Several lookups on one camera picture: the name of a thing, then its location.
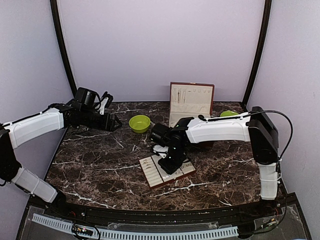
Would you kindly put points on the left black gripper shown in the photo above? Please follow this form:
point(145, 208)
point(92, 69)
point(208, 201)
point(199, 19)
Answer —
point(108, 125)

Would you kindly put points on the right black frame post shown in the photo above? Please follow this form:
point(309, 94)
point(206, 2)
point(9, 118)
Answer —
point(258, 53)

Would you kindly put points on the small circuit board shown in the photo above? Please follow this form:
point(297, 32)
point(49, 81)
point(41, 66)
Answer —
point(81, 230)

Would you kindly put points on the green plate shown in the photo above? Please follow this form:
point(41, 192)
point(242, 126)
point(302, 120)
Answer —
point(228, 113)

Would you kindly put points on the red jewelry box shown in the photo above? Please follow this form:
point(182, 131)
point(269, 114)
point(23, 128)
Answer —
point(190, 100)

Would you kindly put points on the white slotted cable duct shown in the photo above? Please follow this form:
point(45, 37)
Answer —
point(136, 232)

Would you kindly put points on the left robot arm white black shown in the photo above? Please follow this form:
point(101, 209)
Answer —
point(55, 117)

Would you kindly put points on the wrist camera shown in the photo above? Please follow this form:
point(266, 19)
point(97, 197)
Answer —
point(160, 135)
point(89, 100)

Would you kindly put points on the red jewelry tray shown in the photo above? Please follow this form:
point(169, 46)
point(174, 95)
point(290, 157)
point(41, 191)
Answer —
point(156, 177)

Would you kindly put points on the green bowl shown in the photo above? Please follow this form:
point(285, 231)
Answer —
point(139, 123)

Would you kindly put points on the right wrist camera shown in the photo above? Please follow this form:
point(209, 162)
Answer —
point(160, 135)

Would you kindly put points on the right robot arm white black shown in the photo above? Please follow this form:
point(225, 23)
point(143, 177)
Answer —
point(254, 127)

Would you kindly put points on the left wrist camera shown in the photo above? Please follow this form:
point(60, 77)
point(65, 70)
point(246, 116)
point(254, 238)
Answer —
point(89, 100)

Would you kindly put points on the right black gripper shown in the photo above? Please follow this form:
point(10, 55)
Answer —
point(171, 169)

